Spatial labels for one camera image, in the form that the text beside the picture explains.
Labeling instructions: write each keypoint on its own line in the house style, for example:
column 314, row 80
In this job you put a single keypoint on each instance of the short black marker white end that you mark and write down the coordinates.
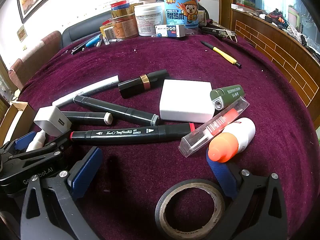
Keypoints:
column 86, row 117

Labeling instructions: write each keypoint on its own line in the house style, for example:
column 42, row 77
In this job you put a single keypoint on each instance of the white wall charger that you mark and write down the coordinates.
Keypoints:
column 48, row 120

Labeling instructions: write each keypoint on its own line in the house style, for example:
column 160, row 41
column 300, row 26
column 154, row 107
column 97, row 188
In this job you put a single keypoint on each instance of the black metal stapler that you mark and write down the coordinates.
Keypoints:
column 218, row 32

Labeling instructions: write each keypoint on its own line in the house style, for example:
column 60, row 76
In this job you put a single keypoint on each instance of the white marker pen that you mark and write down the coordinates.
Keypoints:
column 87, row 90

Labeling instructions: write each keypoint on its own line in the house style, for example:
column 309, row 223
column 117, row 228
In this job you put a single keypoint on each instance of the black marker with red ends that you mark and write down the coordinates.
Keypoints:
column 132, row 133

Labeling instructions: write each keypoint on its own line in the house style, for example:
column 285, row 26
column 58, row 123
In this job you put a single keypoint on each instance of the wooden cabinet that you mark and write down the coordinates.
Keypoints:
column 282, row 52

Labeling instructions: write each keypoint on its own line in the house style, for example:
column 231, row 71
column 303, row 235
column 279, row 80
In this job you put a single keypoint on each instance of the large clear jar blue label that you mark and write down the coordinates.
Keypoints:
column 181, row 7

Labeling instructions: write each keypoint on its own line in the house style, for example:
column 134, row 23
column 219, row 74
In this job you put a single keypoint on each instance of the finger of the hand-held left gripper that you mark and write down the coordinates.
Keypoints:
column 23, row 140
column 60, row 140

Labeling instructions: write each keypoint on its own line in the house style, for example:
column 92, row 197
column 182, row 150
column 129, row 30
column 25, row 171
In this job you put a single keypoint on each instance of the cardboard box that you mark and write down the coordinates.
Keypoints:
column 17, row 120

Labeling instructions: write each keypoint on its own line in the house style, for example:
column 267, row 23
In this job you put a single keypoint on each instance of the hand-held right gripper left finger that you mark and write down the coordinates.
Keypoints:
column 85, row 170

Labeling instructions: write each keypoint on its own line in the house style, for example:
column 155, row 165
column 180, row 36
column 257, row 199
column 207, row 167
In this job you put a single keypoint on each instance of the black marker with grey ends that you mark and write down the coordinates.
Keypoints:
column 115, row 108

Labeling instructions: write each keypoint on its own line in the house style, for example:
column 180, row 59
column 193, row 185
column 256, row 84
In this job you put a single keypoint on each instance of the brown upholstered chair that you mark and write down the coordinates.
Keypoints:
column 37, row 52

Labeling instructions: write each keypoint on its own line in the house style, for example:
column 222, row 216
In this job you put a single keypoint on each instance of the clear case with red pen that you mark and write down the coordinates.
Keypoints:
column 212, row 127

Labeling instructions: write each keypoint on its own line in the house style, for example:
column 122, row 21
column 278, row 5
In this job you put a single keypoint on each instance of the white bottle with orange cap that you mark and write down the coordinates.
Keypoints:
column 237, row 135

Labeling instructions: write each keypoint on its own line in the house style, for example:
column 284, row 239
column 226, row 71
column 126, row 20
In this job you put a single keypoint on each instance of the maroon tablecloth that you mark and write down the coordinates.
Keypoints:
column 150, row 167

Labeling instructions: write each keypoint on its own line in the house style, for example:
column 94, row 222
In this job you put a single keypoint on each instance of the black tape roll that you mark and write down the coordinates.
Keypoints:
column 163, row 205

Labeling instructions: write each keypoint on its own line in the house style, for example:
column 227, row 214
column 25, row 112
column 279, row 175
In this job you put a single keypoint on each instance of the white plastic jar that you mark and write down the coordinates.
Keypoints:
column 147, row 20

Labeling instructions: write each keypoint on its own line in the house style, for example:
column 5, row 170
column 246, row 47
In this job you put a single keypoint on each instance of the white square box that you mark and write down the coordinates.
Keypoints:
column 186, row 101

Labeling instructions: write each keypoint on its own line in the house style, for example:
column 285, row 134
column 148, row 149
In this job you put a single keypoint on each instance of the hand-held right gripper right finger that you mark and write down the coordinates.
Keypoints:
column 221, row 177

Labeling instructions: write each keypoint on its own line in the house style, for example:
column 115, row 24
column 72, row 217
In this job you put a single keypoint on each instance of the yellow and black pen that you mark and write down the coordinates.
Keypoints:
column 222, row 53

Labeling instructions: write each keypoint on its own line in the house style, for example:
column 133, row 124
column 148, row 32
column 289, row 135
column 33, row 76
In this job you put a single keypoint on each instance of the black lipstick with gold band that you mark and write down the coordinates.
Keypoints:
column 140, row 82

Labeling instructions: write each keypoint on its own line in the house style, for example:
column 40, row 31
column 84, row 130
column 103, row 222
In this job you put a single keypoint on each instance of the small white medicine box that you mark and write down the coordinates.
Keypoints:
column 170, row 30

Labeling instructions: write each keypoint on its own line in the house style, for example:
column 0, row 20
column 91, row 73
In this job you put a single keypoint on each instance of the black clip tool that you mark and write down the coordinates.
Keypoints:
column 78, row 49

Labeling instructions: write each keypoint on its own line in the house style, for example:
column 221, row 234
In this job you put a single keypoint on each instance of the clear jar with orange label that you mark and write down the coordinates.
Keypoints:
column 123, row 26

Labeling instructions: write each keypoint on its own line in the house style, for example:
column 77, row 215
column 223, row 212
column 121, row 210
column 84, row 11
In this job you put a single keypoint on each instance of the small white dropper bottle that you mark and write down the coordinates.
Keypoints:
column 37, row 140

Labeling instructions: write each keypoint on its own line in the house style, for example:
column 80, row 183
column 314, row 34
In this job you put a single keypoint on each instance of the black leather chair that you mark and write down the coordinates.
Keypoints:
column 80, row 30

